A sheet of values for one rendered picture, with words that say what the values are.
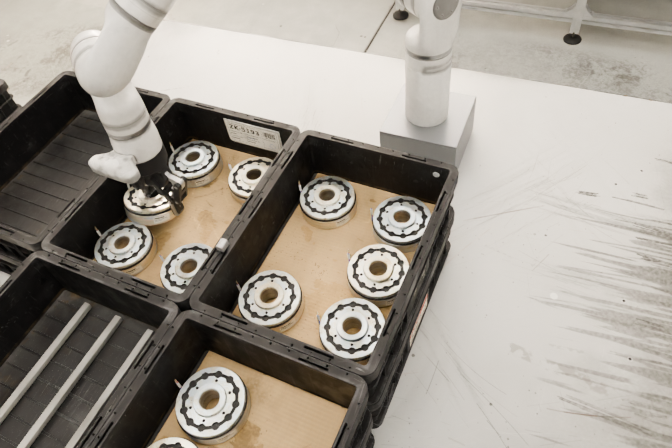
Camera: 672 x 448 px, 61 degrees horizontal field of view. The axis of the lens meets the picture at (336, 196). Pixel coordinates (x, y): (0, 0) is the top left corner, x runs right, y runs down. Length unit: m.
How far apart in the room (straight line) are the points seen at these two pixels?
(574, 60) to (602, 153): 1.46
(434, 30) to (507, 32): 1.87
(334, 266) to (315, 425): 0.27
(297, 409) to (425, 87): 0.65
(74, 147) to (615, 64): 2.23
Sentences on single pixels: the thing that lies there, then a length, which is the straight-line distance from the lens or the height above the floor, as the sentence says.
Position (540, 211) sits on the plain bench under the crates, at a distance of 1.24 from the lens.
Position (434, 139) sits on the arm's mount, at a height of 0.80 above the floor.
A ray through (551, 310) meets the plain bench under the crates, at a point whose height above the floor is 0.70.
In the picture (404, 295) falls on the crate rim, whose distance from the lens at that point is 0.84.
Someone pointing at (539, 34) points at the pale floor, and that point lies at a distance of 2.94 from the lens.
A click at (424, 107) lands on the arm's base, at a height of 0.86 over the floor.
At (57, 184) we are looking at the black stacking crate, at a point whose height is 0.83.
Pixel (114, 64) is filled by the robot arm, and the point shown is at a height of 1.20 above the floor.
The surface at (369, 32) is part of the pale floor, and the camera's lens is 2.94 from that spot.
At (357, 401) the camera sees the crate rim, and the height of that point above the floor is 0.93.
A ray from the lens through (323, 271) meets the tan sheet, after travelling 0.98.
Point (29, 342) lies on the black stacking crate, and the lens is 1.10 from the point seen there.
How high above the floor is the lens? 1.65
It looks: 50 degrees down
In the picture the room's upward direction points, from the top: 9 degrees counter-clockwise
